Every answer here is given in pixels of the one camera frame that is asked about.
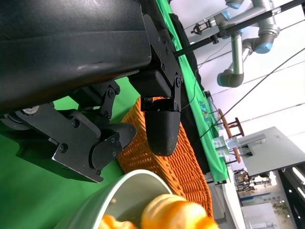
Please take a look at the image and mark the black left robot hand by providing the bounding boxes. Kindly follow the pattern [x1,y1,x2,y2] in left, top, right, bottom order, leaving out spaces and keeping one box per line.
[0,0,183,184]

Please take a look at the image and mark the grey-green bowl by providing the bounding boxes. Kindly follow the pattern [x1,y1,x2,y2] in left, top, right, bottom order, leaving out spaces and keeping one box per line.
[53,169,173,229]

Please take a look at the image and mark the orange striped ring bread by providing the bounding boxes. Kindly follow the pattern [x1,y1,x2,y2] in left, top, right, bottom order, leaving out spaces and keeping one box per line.
[140,193,220,229]

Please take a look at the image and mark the orange wicker basket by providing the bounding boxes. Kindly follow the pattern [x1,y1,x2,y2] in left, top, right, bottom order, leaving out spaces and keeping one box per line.
[116,96,214,222]

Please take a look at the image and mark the green tablecloth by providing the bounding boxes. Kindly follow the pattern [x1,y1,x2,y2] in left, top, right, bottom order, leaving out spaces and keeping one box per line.
[0,0,182,229]

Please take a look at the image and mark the long black pole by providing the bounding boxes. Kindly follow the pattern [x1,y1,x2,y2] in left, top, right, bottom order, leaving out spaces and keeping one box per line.
[173,0,305,58]

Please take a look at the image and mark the brown wooden chair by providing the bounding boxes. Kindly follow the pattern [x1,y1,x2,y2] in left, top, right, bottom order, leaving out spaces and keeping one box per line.
[218,108,244,164]

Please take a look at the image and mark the green printed cloth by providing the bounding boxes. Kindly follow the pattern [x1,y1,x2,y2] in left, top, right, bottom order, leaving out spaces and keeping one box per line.
[177,54,231,186]

